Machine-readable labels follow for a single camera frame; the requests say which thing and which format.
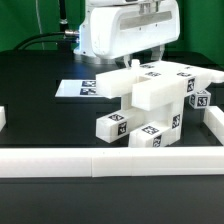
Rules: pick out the white chair seat part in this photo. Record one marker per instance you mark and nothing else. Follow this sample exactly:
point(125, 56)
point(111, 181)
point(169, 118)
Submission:
point(171, 113)

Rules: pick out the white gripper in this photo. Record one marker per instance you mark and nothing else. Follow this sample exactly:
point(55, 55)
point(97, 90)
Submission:
point(125, 29)

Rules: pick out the white chair back frame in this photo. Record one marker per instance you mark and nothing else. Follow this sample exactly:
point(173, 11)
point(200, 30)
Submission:
point(156, 84)

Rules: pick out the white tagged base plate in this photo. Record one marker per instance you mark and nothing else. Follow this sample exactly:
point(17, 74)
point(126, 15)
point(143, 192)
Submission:
point(77, 88)

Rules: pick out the white side block left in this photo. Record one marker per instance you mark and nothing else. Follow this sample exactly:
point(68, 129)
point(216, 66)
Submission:
point(2, 117)

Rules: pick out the white front fence bar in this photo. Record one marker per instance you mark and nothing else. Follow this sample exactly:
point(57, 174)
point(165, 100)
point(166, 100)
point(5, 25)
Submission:
point(110, 162)

